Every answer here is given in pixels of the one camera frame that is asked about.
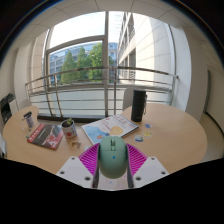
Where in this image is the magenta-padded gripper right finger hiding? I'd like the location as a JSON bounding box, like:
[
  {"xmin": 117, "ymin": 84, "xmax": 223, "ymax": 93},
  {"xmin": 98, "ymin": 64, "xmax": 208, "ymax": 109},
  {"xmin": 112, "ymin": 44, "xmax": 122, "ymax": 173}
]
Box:
[{"xmin": 125, "ymin": 142, "xmax": 170, "ymax": 189}]

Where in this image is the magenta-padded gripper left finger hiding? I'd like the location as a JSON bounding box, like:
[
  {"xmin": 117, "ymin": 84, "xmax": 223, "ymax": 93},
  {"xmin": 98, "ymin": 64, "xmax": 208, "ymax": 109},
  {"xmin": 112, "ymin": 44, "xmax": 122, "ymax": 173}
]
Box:
[{"xmin": 55, "ymin": 142, "xmax": 101, "ymax": 189}]

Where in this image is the mint green computer mouse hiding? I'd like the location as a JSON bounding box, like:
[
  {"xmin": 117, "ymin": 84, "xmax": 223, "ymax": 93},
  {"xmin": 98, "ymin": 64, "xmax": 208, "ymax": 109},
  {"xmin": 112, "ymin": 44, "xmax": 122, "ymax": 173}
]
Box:
[{"xmin": 98, "ymin": 135, "xmax": 128, "ymax": 180}]

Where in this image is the small brownish trinket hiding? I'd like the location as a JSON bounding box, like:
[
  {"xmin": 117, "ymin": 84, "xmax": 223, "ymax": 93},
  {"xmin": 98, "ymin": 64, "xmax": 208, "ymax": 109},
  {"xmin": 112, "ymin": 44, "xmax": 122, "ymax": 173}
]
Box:
[{"xmin": 69, "ymin": 140, "xmax": 82, "ymax": 150}]

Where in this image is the small white-red plant pot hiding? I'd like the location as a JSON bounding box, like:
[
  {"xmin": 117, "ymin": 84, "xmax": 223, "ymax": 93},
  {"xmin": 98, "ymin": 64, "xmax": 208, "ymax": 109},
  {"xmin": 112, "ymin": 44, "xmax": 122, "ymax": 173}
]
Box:
[{"xmin": 60, "ymin": 118, "xmax": 79, "ymax": 140}]

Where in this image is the red and black magazine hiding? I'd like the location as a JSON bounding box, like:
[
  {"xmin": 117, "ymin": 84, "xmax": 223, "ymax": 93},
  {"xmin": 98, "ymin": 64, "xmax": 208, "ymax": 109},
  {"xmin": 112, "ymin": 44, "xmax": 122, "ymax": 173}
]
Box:
[{"xmin": 27, "ymin": 123, "xmax": 65, "ymax": 150}]

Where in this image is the blue and white magazine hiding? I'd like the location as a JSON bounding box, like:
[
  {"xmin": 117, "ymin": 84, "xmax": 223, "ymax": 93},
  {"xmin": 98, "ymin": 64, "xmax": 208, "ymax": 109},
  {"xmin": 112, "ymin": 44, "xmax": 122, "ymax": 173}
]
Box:
[{"xmin": 81, "ymin": 113, "xmax": 140, "ymax": 146}]

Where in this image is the black cylindrical drink bottle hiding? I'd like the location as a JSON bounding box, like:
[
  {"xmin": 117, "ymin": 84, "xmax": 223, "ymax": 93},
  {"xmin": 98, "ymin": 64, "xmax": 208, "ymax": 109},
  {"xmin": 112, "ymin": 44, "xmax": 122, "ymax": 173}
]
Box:
[{"xmin": 130, "ymin": 89, "xmax": 148, "ymax": 123}]

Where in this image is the small clear jar, dark lid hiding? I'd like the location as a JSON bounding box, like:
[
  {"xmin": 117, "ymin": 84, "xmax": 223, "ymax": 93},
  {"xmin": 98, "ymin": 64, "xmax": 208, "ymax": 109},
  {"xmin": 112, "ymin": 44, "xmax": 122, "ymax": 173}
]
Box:
[{"xmin": 22, "ymin": 111, "xmax": 36, "ymax": 130}]

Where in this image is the white chair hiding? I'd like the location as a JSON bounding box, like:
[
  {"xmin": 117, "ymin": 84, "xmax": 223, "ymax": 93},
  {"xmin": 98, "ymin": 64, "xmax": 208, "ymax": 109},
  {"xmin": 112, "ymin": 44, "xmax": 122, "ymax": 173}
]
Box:
[{"xmin": 121, "ymin": 87, "xmax": 135, "ymax": 112}]

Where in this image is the metal balcony railing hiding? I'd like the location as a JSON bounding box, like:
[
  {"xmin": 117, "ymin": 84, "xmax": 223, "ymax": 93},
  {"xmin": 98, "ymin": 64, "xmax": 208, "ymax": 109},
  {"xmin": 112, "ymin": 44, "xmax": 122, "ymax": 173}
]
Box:
[{"xmin": 24, "ymin": 65, "xmax": 179, "ymax": 118}]

